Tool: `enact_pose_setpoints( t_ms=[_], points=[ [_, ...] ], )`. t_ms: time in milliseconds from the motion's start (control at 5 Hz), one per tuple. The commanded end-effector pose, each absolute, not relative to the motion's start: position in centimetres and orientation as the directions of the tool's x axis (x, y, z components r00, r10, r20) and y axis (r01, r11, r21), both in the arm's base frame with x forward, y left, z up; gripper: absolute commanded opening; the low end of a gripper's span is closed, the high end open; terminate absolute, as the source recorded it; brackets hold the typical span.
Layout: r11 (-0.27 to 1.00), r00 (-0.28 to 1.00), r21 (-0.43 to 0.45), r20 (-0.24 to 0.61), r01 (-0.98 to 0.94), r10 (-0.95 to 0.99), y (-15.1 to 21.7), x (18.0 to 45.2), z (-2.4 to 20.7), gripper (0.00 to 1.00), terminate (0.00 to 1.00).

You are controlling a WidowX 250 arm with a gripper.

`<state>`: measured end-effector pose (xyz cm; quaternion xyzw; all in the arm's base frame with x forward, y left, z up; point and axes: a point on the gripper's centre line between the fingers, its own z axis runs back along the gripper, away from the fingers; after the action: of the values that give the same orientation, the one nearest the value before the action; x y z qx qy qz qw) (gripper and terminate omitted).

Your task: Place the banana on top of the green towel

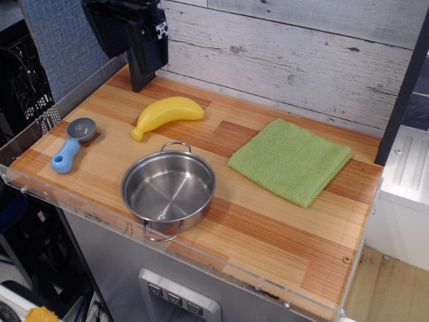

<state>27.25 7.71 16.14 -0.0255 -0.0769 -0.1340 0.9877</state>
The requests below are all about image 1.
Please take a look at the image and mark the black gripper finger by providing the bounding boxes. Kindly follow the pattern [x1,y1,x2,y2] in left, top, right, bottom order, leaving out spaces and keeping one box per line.
[129,6,168,74]
[81,1,129,58]

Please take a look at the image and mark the yellow plastic toy banana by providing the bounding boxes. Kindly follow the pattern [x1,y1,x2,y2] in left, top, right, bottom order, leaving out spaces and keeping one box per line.
[131,97,204,142]

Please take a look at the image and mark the green folded cloth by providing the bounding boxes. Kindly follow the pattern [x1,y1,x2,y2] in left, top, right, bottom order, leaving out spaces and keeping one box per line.
[227,119,352,207]

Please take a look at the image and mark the blue fabric partition panel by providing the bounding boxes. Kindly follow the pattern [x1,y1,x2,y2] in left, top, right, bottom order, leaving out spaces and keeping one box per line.
[19,1,125,103]

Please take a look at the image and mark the blue grey ice cream scoop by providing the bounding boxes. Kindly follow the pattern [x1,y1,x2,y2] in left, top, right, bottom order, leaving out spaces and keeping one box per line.
[50,117,97,174]

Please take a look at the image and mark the black plastic crate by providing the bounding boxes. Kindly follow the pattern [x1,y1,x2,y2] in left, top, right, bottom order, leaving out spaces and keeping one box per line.
[1,19,54,137]

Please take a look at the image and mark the stainless steel pot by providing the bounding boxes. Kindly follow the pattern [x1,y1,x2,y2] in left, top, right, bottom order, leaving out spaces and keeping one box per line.
[121,142,217,242]

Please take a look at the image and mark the clear acrylic table guard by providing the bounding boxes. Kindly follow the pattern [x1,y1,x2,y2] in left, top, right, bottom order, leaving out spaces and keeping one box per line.
[1,67,382,321]

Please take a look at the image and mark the silver dispenser button panel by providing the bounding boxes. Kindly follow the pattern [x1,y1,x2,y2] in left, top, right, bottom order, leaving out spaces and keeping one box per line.
[138,268,222,321]

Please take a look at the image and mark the yellow object bottom left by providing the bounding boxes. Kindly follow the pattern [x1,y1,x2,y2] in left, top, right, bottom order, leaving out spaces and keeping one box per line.
[25,307,60,322]

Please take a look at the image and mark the white metal side unit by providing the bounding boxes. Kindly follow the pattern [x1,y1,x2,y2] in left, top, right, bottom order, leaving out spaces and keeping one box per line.
[365,125,428,270]

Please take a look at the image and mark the dark left frame post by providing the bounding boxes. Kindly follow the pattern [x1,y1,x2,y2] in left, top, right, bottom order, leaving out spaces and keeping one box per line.
[127,50,156,93]

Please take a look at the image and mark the dark frame post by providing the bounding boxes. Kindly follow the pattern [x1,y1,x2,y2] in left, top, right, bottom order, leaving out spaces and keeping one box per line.
[374,10,428,166]
[127,50,156,93]

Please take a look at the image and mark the dark right frame post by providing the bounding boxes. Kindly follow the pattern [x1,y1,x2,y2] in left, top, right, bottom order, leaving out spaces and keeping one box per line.
[374,10,428,166]

